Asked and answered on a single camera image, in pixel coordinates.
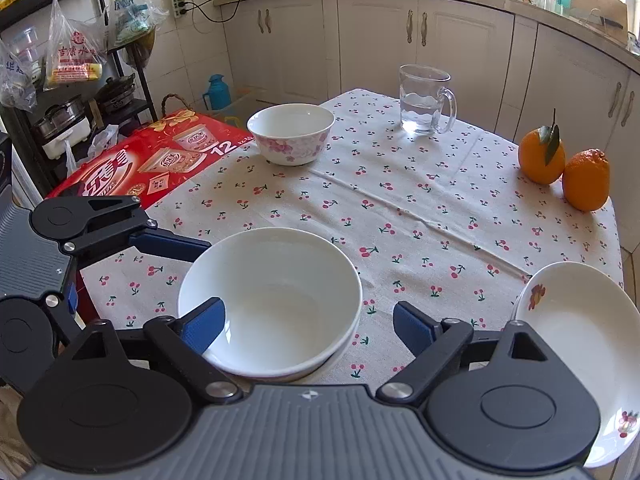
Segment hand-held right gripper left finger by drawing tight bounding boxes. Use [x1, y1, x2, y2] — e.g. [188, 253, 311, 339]
[70, 296, 246, 403]

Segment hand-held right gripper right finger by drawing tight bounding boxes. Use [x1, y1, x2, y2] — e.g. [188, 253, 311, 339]
[375, 300, 548, 403]

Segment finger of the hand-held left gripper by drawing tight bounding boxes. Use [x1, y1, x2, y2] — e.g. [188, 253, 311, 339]
[62, 196, 212, 263]
[45, 284, 85, 345]

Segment large white fruit-print plate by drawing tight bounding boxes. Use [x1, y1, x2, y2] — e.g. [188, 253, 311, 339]
[510, 261, 640, 468]

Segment red printed carton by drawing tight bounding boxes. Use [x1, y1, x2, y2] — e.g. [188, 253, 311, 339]
[44, 108, 261, 321]

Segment cherry-print tablecloth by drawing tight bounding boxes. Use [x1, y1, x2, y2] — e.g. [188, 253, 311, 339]
[80, 89, 625, 386]

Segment white plastic bag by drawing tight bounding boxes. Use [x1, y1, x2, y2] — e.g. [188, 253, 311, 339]
[65, 125, 121, 171]

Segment steel pot with lid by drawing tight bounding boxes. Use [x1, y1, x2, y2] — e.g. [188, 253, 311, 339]
[32, 95, 93, 141]

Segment wicker basket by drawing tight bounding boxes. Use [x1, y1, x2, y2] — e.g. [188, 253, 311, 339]
[161, 92, 201, 121]

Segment blue thermos flask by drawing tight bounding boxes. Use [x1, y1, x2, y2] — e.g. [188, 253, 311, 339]
[202, 74, 232, 111]

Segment dark clay pot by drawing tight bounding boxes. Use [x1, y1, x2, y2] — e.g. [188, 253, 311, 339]
[95, 74, 137, 113]

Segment crumpled clear plastic bag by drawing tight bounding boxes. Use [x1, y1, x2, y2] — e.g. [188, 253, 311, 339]
[0, 37, 38, 111]

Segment orange with green leaf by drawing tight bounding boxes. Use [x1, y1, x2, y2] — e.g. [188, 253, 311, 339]
[517, 108, 567, 186]

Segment plastic bag of noodles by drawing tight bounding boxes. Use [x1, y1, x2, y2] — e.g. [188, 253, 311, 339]
[44, 0, 108, 92]

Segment glass mug with water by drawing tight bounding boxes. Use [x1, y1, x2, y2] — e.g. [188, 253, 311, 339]
[398, 64, 458, 136]

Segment orange without leaf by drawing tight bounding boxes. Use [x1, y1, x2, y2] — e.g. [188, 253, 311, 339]
[562, 148, 612, 212]

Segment clear printed plastic bag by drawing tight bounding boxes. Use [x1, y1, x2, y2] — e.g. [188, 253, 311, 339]
[102, 0, 168, 51]

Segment white kitchen cabinets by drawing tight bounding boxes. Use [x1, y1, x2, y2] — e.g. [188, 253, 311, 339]
[215, 0, 640, 171]

